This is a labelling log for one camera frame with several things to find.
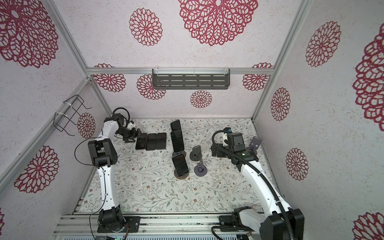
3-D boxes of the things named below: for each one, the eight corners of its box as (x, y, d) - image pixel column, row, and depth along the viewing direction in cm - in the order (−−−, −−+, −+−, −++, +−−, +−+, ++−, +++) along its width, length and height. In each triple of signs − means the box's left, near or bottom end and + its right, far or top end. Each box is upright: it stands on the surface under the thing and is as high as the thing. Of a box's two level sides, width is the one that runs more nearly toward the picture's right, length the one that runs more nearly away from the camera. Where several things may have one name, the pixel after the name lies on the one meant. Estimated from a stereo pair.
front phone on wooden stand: (179, 179, 91) (177, 166, 78) (174, 170, 95) (172, 157, 81) (187, 174, 93) (187, 161, 80) (183, 166, 96) (182, 152, 83)
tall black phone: (175, 156, 100) (173, 142, 88) (173, 146, 106) (170, 131, 93) (185, 154, 101) (184, 140, 89) (182, 144, 107) (180, 129, 94)
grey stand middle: (191, 159, 100) (191, 150, 91) (194, 152, 103) (195, 143, 95) (198, 162, 98) (199, 154, 90) (202, 155, 101) (203, 147, 93)
